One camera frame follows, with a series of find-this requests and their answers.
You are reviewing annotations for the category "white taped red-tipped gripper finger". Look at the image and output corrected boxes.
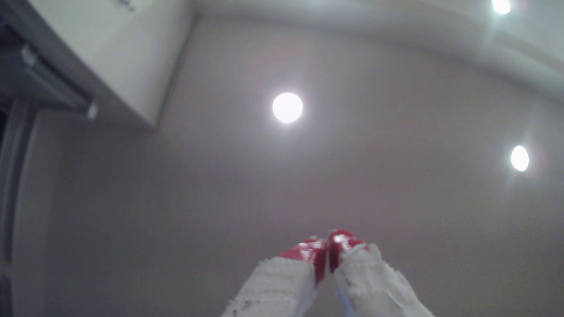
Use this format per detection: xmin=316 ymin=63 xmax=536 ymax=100
xmin=220 ymin=237 xmax=328 ymax=317
xmin=328 ymin=228 xmax=435 ymax=317

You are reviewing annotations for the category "white wall air conditioner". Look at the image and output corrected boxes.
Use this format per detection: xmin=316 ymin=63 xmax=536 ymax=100
xmin=26 ymin=0 xmax=197 ymax=128

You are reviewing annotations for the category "grey window frame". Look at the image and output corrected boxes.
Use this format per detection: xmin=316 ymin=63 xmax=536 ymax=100
xmin=0 ymin=99 xmax=37 ymax=317

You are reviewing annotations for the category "grey blind rail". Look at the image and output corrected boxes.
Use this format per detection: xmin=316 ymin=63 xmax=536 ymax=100
xmin=0 ymin=13 xmax=98 ymax=120

